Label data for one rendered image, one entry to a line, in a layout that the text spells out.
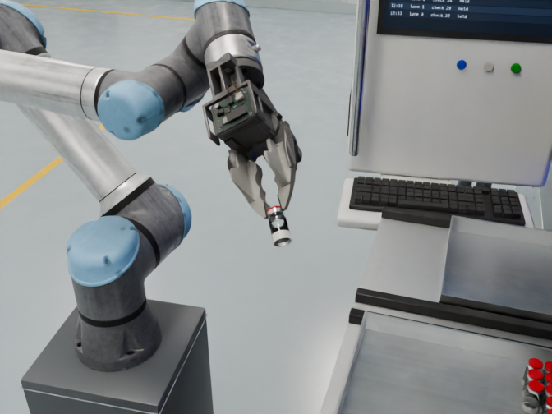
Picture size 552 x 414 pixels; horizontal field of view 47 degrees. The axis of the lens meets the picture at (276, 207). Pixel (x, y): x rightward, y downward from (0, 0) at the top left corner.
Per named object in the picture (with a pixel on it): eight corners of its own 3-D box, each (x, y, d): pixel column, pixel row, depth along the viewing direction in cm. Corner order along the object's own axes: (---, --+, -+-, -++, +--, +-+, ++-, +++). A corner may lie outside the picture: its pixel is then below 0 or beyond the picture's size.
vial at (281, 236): (295, 242, 75) (287, 211, 77) (287, 236, 73) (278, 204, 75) (278, 249, 75) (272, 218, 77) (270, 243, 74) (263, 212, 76)
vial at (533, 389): (537, 404, 91) (544, 381, 88) (537, 416, 89) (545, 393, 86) (521, 400, 91) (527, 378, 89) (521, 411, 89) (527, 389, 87)
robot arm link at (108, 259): (60, 310, 107) (45, 244, 100) (108, 266, 117) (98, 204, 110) (120, 329, 103) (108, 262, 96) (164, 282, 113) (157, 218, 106)
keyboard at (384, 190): (517, 195, 155) (518, 187, 154) (525, 227, 144) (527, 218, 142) (353, 181, 162) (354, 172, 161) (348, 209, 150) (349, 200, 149)
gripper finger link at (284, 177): (263, 195, 72) (242, 135, 77) (287, 214, 77) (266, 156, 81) (286, 182, 71) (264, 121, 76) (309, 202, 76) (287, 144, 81)
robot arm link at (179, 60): (126, 94, 94) (162, 43, 87) (166, 71, 103) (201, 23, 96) (164, 132, 95) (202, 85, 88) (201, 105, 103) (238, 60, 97)
